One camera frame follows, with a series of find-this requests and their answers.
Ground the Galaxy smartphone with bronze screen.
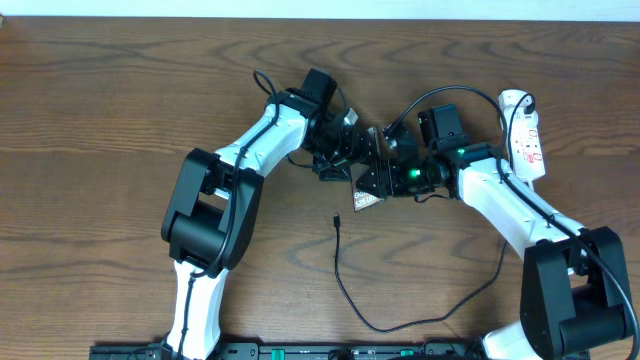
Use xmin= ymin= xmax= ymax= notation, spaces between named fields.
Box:
xmin=350 ymin=164 xmax=383 ymax=212

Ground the black USB charging cable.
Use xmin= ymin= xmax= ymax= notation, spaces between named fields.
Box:
xmin=332 ymin=92 xmax=537 ymax=335

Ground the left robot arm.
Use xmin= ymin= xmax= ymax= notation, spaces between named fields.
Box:
xmin=161 ymin=68 xmax=379 ymax=359

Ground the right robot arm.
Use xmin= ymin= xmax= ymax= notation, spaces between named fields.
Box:
xmin=356 ymin=105 xmax=639 ymax=359

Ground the black USB charger plug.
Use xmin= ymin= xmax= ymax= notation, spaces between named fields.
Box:
xmin=524 ymin=100 xmax=536 ymax=114

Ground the white power strip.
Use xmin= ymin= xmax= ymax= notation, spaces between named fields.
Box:
xmin=498 ymin=89 xmax=546 ymax=188

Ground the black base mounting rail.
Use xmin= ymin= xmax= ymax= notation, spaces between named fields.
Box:
xmin=88 ymin=340 xmax=487 ymax=360

